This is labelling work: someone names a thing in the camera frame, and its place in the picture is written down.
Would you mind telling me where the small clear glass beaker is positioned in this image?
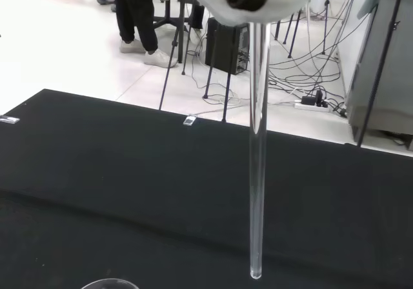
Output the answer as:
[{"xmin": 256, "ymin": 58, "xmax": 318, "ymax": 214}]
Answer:
[{"xmin": 80, "ymin": 278, "xmax": 140, "ymax": 289}]

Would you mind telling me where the black office chair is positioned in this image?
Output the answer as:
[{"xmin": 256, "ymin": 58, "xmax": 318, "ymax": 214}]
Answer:
[{"xmin": 150, "ymin": 0, "xmax": 195, "ymax": 32}]

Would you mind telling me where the black computer tower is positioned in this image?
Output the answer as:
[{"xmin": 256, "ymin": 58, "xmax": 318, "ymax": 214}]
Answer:
[{"xmin": 205, "ymin": 17, "xmax": 250, "ymax": 75}]

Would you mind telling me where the white power strip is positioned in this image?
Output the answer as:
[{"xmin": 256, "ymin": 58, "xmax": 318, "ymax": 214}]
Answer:
[{"xmin": 294, "ymin": 99, "xmax": 331, "ymax": 114}]

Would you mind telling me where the black bench cloth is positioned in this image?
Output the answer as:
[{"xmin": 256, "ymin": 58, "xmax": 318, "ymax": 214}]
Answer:
[{"xmin": 0, "ymin": 88, "xmax": 413, "ymax": 289}]

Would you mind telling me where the grey metal cabinet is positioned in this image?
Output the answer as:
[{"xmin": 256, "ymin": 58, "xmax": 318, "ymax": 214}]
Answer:
[{"xmin": 343, "ymin": 0, "xmax": 413, "ymax": 150}]

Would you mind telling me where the black floor cable bundle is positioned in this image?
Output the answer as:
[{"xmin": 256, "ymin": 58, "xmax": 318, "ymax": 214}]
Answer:
[{"xmin": 267, "ymin": 0, "xmax": 356, "ymax": 119}]

